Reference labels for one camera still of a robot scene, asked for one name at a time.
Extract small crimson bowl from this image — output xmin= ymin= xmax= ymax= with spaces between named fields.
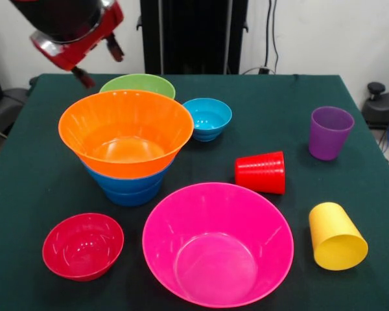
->
xmin=41 ymin=213 xmax=125 ymax=282

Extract large orange bowl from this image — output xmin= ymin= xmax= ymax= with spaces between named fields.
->
xmin=58 ymin=89 xmax=195 ymax=179

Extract large pink bowl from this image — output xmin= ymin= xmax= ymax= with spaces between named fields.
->
xmin=141 ymin=182 xmax=295 ymax=308

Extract black pedestal leg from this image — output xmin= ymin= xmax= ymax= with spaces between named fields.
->
xmin=0 ymin=87 xmax=29 ymax=133
xmin=362 ymin=82 xmax=389 ymax=130

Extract dark green tablecloth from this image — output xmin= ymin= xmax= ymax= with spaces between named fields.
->
xmin=0 ymin=73 xmax=389 ymax=311

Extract green bowl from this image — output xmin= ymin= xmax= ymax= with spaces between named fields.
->
xmin=99 ymin=73 xmax=176 ymax=100

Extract ribbed blue bowl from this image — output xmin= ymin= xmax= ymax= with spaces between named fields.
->
xmin=102 ymin=181 xmax=163 ymax=207

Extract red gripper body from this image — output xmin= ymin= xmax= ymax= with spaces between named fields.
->
xmin=30 ymin=0 xmax=124 ymax=72

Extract black wall cables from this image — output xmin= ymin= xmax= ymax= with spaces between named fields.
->
xmin=242 ymin=0 xmax=279 ymax=75

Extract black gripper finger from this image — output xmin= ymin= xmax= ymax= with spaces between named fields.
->
xmin=105 ymin=32 xmax=126 ymax=63
xmin=71 ymin=65 xmax=97 ymax=89

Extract purple cup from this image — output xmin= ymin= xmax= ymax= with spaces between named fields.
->
xmin=308 ymin=106 xmax=355 ymax=161

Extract small light blue bowl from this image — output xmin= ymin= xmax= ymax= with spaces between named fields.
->
xmin=182 ymin=98 xmax=233 ymax=143

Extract large blue bowl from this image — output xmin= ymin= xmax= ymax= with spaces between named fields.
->
xmin=80 ymin=158 xmax=174 ymax=197

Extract yellow cup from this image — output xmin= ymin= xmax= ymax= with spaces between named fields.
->
xmin=308 ymin=202 xmax=369 ymax=271

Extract red cup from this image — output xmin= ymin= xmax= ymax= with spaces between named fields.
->
xmin=234 ymin=151 xmax=287 ymax=196

